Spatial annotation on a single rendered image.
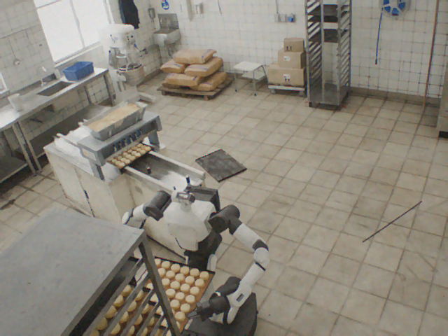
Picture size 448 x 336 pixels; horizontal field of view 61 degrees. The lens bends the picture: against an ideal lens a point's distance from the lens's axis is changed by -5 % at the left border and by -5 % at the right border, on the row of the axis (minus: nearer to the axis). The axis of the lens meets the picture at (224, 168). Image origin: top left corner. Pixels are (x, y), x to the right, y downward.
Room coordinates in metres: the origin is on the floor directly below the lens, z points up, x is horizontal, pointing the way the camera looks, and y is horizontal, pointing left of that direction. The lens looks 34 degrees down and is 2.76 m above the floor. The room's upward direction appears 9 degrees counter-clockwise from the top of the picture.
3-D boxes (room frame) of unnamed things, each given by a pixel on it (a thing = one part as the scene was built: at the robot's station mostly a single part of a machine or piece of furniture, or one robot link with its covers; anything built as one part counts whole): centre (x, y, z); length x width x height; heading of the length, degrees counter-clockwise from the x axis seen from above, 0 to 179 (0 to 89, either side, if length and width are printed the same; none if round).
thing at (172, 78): (6.64, 0.39, 0.32); 0.72 x 0.42 x 0.17; 57
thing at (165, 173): (2.92, 0.54, 0.45); 0.70 x 0.34 x 0.90; 44
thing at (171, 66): (6.98, 0.46, 0.47); 0.72 x 0.42 x 0.17; 143
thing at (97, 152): (3.28, 0.89, 1.01); 0.72 x 0.33 x 0.34; 134
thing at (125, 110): (3.28, 0.89, 1.28); 0.54 x 0.27 x 0.06; 134
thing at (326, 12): (5.48, -1.76, 1.41); 0.60 x 0.40 x 0.01; 146
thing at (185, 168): (3.46, 0.87, 0.87); 2.01 x 0.03 x 0.07; 44
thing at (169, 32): (7.63, 0.64, 0.93); 0.99 x 0.38 x 1.09; 53
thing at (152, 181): (3.26, 1.07, 0.87); 2.01 x 0.03 x 0.07; 44
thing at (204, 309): (1.28, 0.18, 1.07); 0.12 x 0.10 x 0.13; 106
